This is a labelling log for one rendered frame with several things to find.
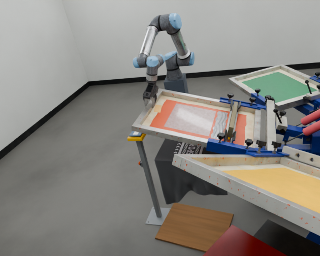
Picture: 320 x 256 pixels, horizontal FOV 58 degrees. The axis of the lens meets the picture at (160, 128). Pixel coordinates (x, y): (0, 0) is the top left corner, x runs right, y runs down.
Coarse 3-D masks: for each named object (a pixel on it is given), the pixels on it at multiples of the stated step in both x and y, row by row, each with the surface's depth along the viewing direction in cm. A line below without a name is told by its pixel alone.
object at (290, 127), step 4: (288, 128) 183; (292, 128) 184; (296, 128) 184; (300, 128) 184; (276, 132) 186; (284, 132) 184; (292, 132) 182; (296, 132) 182; (300, 132) 181; (292, 136) 184; (300, 136) 182
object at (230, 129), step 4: (236, 104) 201; (236, 108) 197; (232, 112) 192; (236, 112) 193; (232, 116) 187; (232, 120) 183; (232, 124) 179; (232, 128) 177; (228, 132) 179; (232, 132) 178; (228, 136) 180
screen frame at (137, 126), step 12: (168, 96) 228; (180, 96) 225; (192, 96) 223; (144, 108) 203; (240, 108) 215; (252, 108) 213; (144, 120) 196; (144, 132) 184; (156, 132) 181; (168, 132) 180; (192, 144) 178; (204, 144) 175; (252, 144) 179
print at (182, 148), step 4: (180, 144) 214; (184, 144) 213; (188, 144) 212; (176, 148) 210; (180, 148) 209; (184, 148) 208; (188, 148) 207; (192, 148) 206; (196, 148) 205; (200, 148) 204; (176, 152) 206; (180, 152) 205; (184, 152) 204; (188, 152) 203; (192, 152) 202; (196, 152) 201; (200, 152) 200
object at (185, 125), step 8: (152, 120) 197; (160, 120) 198; (168, 120) 198; (176, 120) 199; (184, 120) 200; (192, 120) 200; (200, 120) 201; (160, 128) 190; (168, 128) 191; (176, 128) 191; (184, 128) 192; (192, 128) 192; (200, 128) 193; (208, 128) 193; (200, 136) 185; (208, 136) 186; (232, 136) 187; (240, 136) 188; (240, 144) 180
